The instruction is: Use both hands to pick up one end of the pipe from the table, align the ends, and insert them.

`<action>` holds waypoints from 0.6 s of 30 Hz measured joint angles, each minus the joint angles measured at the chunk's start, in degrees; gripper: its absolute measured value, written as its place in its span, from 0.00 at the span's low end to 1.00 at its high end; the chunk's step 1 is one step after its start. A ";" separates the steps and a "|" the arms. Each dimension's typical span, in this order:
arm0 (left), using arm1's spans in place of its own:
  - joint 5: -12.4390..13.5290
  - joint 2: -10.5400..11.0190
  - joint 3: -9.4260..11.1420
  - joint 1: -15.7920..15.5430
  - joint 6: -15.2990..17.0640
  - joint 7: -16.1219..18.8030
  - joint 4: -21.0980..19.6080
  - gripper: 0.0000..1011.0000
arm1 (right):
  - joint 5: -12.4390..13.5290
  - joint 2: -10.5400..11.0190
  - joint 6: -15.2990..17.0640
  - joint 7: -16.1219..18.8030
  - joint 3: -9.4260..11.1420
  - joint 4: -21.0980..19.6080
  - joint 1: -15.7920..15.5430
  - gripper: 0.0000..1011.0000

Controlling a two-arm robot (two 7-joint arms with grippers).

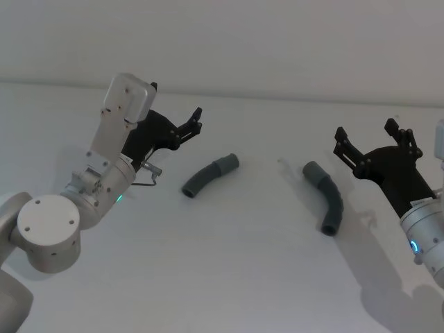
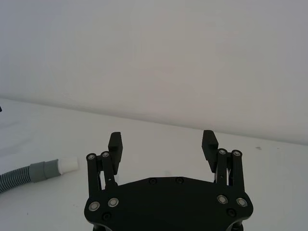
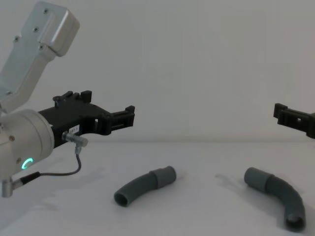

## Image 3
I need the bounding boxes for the white curtain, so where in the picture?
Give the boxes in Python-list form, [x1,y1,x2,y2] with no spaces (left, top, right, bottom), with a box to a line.
[0,0,315,144]

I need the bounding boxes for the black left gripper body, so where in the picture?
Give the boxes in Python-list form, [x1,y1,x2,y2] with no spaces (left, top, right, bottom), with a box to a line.
[37,98,112,149]

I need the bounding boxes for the grey curved hose pipe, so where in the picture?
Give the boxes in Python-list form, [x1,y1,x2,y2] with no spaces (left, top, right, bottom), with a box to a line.
[244,167,307,224]
[113,165,178,208]

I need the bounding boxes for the white table cloth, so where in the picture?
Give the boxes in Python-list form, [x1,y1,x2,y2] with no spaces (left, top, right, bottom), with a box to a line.
[0,140,315,236]

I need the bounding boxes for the thin dark gripper cable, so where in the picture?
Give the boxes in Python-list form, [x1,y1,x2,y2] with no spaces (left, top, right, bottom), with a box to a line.
[11,131,89,184]

